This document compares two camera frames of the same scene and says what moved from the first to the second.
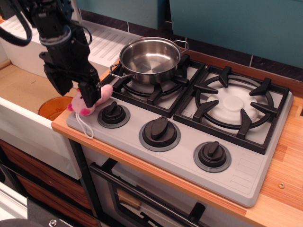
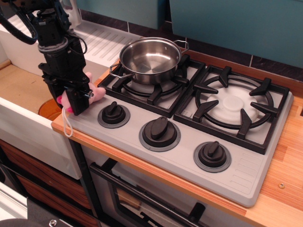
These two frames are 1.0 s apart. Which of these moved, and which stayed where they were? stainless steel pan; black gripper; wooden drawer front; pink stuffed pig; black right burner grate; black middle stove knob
Moved: pink stuffed pig; black gripper
Stayed: black right burner grate; stainless steel pan; wooden drawer front; black middle stove knob
